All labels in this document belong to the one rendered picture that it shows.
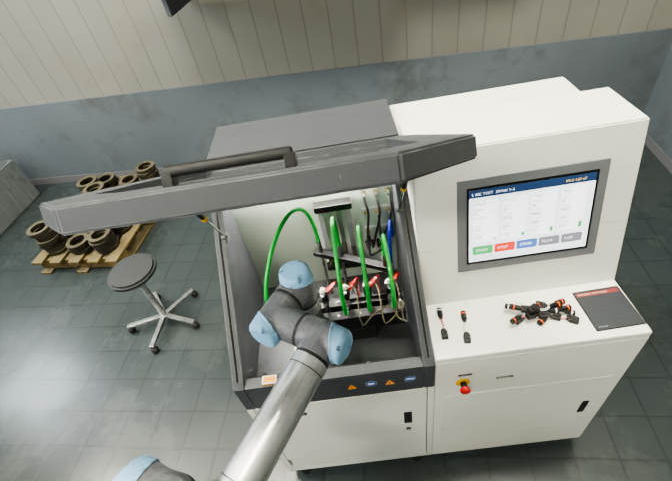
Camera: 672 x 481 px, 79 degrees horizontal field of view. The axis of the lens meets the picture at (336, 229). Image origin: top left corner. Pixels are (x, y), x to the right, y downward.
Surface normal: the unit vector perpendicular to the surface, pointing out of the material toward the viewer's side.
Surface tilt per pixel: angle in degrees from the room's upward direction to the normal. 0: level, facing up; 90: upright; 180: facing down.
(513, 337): 0
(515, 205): 76
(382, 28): 90
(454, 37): 90
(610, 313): 0
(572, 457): 0
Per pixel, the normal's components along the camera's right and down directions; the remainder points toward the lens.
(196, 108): -0.07, 0.69
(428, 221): 0.03, 0.48
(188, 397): -0.15, -0.72
